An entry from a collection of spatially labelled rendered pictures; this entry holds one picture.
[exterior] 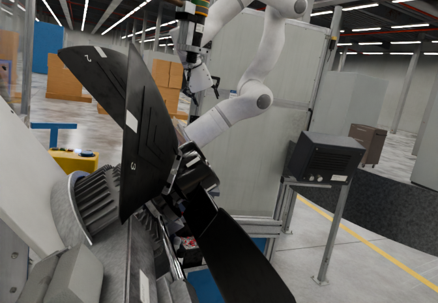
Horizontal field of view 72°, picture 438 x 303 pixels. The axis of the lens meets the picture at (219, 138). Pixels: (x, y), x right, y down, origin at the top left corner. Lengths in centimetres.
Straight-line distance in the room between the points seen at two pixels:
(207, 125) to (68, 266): 100
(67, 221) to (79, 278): 20
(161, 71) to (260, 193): 635
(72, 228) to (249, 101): 90
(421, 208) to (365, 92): 858
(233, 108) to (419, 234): 157
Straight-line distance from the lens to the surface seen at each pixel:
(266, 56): 134
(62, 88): 988
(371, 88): 1095
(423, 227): 240
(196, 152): 62
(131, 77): 38
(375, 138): 743
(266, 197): 304
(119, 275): 46
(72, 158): 110
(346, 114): 1036
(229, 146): 273
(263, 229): 135
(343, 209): 249
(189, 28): 70
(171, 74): 885
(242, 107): 132
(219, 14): 125
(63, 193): 64
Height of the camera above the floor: 141
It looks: 11 degrees down
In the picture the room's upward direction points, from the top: 10 degrees clockwise
